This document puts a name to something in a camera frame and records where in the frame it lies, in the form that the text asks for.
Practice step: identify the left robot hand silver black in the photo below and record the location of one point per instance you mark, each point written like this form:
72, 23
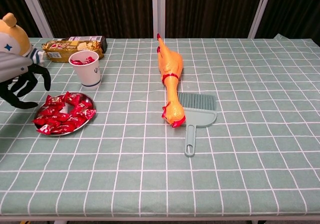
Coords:
15, 68

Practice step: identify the bowl of red candies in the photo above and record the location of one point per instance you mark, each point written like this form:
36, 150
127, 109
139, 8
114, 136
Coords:
86, 99

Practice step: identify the white paper cup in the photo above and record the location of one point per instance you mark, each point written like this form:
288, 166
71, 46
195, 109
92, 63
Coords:
87, 76

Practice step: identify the yellow plush toy striped shirt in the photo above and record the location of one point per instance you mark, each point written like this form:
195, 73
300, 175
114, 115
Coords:
17, 36

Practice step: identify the gold biscuit pack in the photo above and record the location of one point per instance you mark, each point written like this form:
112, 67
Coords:
60, 48

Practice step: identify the dark bottle with label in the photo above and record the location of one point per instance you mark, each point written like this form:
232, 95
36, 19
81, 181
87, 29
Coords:
103, 44

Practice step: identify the orange rubber chicken toy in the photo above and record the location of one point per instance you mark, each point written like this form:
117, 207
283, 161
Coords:
171, 63

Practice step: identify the green checked tablecloth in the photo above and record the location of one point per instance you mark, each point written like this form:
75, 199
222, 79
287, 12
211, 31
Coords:
150, 171

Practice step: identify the green hand brush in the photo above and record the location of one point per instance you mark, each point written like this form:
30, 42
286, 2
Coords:
197, 101

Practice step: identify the white partition post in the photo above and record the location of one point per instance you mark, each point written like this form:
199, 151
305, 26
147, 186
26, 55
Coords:
158, 8
35, 8
260, 8

